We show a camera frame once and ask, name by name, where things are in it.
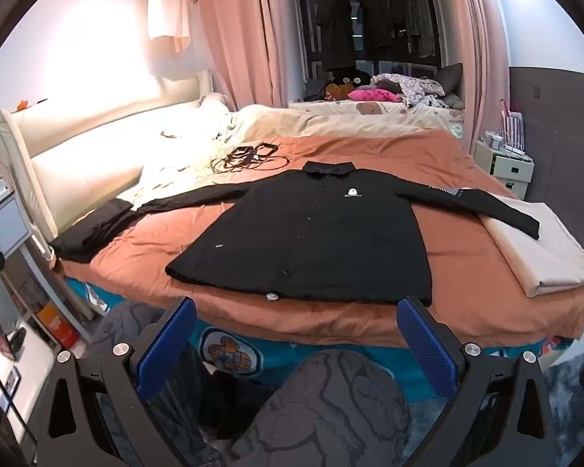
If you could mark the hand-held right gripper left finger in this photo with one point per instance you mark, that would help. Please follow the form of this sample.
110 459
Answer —
168 350

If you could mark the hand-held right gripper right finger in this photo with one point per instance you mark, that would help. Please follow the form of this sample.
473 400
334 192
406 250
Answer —
427 348

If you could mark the black button-up jacket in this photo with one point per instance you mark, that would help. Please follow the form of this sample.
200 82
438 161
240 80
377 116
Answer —
311 233

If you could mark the floral clothes pile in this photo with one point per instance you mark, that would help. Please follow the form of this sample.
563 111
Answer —
413 85

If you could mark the row of dark hanging clothes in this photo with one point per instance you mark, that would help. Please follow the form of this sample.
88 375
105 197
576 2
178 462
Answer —
399 9

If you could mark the white bedside shelf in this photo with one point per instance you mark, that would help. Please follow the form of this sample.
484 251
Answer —
24 301

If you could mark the folded dark cloth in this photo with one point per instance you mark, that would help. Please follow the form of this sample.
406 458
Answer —
92 233

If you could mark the person's grey patterned pants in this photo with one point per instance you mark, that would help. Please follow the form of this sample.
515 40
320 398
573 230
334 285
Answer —
331 399

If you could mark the orange blanket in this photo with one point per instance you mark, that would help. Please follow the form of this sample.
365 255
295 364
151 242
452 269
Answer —
447 238

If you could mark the cream padded headboard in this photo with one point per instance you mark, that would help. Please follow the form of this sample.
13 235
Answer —
87 175

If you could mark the grey patterned rug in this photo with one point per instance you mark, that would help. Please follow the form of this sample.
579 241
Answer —
564 384

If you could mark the folded beige sheet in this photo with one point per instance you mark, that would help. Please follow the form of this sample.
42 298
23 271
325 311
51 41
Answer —
540 258

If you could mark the white nightstand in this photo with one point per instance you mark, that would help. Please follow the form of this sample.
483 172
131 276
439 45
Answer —
508 170

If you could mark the striped gift bag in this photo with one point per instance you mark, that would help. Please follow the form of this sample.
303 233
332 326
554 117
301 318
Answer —
512 124

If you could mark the cream duvet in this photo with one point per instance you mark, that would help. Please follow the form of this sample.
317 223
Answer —
321 124

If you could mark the white pillow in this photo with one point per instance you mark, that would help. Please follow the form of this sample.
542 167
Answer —
213 104

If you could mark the pink garment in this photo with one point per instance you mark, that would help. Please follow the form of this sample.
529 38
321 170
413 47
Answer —
370 95

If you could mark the grey pillow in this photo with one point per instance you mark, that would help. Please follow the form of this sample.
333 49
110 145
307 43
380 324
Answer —
451 85

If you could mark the brown plush toy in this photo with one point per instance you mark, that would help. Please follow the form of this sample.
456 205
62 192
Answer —
343 85

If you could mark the pink curtain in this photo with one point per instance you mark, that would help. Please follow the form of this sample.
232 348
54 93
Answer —
238 34
482 58

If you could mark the white hanging garment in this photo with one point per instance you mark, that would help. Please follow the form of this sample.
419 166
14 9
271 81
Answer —
165 9

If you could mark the black hanging coat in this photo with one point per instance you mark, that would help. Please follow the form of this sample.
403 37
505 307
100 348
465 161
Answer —
333 19

